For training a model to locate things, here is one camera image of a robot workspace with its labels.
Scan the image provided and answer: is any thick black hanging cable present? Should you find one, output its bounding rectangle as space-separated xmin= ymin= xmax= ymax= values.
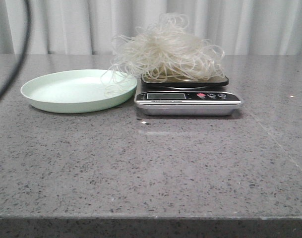
xmin=0 ymin=0 xmax=32 ymax=110

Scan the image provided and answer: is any pale green round plate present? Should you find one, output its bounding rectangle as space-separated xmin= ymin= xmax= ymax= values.
xmin=21 ymin=69 xmax=138 ymax=114

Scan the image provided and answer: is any silver digital kitchen scale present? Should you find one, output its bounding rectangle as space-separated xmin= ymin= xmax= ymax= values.
xmin=134 ymin=76 xmax=243 ymax=116

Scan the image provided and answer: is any white vermicelli noodle bundle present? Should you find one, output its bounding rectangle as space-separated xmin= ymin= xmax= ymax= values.
xmin=108 ymin=13 xmax=225 ymax=83

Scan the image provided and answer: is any white pleated curtain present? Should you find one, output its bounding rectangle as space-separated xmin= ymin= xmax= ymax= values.
xmin=0 ymin=0 xmax=302 ymax=56

